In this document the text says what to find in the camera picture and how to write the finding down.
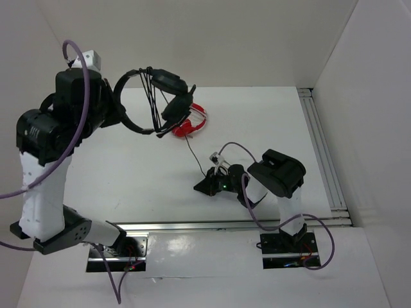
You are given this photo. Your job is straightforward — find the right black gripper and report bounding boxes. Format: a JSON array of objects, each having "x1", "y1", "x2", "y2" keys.
[{"x1": 194, "y1": 166, "x2": 241, "y2": 196}]

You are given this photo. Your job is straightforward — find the black headphone cable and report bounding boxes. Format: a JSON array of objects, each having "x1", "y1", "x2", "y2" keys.
[{"x1": 139, "y1": 66, "x2": 208, "y2": 177}]

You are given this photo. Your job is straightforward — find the black headphones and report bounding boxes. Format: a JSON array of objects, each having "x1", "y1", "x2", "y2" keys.
[{"x1": 114, "y1": 67, "x2": 197, "y2": 138}]

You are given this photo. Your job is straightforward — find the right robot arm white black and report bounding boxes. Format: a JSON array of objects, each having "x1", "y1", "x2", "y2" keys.
[{"x1": 193, "y1": 150, "x2": 307, "y2": 252}]

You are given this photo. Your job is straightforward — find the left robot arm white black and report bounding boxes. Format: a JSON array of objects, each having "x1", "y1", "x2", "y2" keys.
[{"x1": 10, "y1": 68, "x2": 128, "y2": 256}]

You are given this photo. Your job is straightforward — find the red headphones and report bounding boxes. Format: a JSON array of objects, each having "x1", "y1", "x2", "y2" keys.
[{"x1": 171, "y1": 103, "x2": 207, "y2": 138}]

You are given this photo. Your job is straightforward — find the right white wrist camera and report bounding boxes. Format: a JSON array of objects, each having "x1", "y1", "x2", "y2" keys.
[{"x1": 209, "y1": 152, "x2": 231, "y2": 175}]

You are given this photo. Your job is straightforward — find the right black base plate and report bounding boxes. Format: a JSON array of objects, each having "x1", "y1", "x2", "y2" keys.
[{"x1": 256, "y1": 232, "x2": 321, "y2": 270}]

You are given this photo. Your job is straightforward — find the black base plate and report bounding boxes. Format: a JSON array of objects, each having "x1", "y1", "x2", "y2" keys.
[
  {"x1": 85, "y1": 232, "x2": 148, "y2": 273},
  {"x1": 256, "y1": 232, "x2": 321, "y2": 270}
]

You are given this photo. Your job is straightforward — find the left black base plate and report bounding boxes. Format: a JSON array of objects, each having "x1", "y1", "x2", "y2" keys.
[{"x1": 85, "y1": 232, "x2": 148, "y2": 273}]

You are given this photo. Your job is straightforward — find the aluminium rail right side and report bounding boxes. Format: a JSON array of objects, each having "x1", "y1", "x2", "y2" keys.
[{"x1": 297, "y1": 88, "x2": 353, "y2": 227}]

